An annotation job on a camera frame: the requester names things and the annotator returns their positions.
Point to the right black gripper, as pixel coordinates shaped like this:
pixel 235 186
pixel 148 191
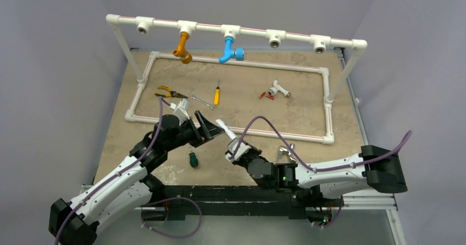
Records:
pixel 249 144

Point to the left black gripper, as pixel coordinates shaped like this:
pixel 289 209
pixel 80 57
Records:
pixel 208 130

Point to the white remote control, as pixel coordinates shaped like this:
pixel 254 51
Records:
pixel 230 134

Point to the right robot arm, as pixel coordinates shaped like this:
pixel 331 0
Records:
pixel 372 168

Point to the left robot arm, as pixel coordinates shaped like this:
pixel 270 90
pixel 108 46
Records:
pixel 131 184

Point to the silver combination wrench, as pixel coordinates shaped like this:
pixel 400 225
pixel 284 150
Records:
pixel 211 106

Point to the chrome metal faucet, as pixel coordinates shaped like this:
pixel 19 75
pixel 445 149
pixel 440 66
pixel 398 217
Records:
pixel 284 151

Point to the white plastic faucet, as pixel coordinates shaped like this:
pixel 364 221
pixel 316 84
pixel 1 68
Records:
pixel 276 88

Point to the orange plastic faucet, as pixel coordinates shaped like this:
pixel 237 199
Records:
pixel 180 51

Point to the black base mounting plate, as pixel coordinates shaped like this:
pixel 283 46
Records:
pixel 175 203

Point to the blue plastic faucet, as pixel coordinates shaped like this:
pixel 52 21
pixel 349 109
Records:
pixel 230 53

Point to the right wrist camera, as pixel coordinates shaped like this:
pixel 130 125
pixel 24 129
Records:
pixel 241 149

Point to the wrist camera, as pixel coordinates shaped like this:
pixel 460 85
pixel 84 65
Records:
pixel 241 149
pixel 180 110

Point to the yellow handled screwdriver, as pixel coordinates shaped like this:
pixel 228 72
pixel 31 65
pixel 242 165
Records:
pixel 217 94

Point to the green handled screwdriver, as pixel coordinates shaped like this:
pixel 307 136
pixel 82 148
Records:
pixel 193 160

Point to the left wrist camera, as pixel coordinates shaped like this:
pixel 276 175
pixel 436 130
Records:
pixel 180 110

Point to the yellow handled pliers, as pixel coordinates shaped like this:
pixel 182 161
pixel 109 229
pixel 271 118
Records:
pixel 169 93

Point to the white PVC pipe frame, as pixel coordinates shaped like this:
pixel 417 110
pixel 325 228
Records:
pixel 320 43

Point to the aluminium extrusion rail frame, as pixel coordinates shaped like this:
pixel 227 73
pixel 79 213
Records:
pixel 297 190

